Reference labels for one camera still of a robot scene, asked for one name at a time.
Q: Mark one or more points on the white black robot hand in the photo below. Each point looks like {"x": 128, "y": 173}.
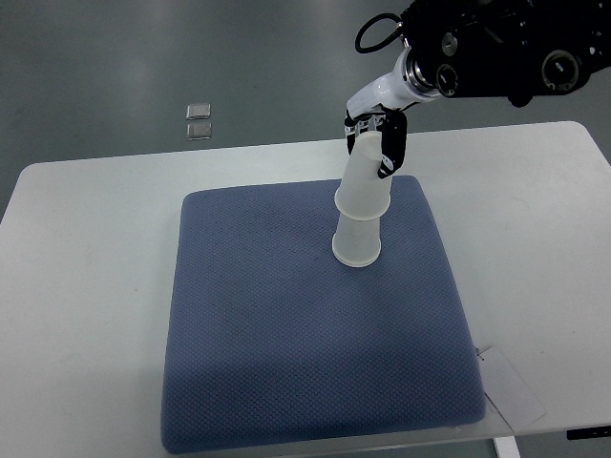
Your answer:
{"x": 403, "y": 86}

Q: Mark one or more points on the white paper cup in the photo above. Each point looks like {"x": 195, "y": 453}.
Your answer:
{"x": 362, "y": 194}
{"x": 356, "y": 243}

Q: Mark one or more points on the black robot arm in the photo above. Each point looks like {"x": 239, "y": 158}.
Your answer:
{"x": 473, "y": 49}

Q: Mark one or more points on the white paper cup on cushion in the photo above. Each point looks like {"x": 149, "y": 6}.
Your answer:
{"x": 356, "y": 243}

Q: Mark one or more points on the upper metal floor plate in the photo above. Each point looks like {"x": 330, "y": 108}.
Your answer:
{"x": 198, "y": 111}

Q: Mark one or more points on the blue textured cushion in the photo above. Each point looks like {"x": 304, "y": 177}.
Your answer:
{"x": 272, "y": 340}

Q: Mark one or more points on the white paper tag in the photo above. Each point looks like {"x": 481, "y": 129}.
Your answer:
{"x": 512, "y": 398}

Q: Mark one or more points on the white table leg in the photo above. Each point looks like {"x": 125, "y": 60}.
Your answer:
{"x": 506, "y": 447}

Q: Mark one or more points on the black table control panel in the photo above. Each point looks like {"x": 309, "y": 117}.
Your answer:
{"x": 588, "y": 433}

